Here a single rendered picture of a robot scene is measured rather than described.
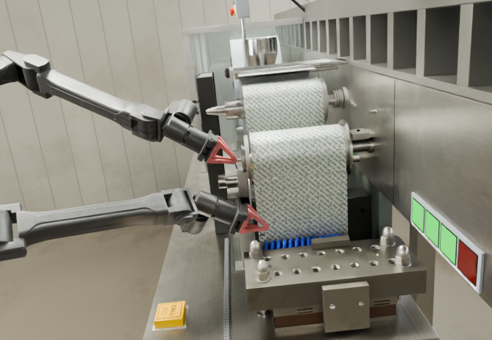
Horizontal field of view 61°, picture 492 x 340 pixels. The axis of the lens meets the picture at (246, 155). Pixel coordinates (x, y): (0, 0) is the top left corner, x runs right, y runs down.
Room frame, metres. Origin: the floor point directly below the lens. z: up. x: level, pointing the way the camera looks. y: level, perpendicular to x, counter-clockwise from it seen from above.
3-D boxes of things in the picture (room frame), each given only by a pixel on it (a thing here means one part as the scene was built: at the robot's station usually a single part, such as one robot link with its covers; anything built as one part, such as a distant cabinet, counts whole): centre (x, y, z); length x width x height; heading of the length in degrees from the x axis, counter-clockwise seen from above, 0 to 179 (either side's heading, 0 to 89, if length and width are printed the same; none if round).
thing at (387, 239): (0.94, -0.33, 1.05); 0.04 x 0.04 x 0.04
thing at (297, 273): (0.88, -0.17, 1.00); 0.40 x 0.16 x 0.06; 91
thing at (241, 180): (1.09, 0.03, 1.05); 0.06 x 0.05 x 0.31; 91
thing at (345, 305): (0.79, -0.19, 0.97); 0.10 x 0.03 x 0.11; 91
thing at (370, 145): (1.07, -0.30, 1.25); 0.07 x 0.04 x 0.04; 91
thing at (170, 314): (0.90, 0.22, 0.91); 0.07 x 0.07 x 0.02; 1
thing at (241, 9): (1.61, -0.03, 1.66); 0.07 x 0.07 x 0.10; 7
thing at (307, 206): (1.00, -0.13, 1.11); 0.23 x 0.01 x 0.18; 91
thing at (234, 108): (1.31, 0.02, 1.34); 0.06 x 0.06 x 0.06; 1
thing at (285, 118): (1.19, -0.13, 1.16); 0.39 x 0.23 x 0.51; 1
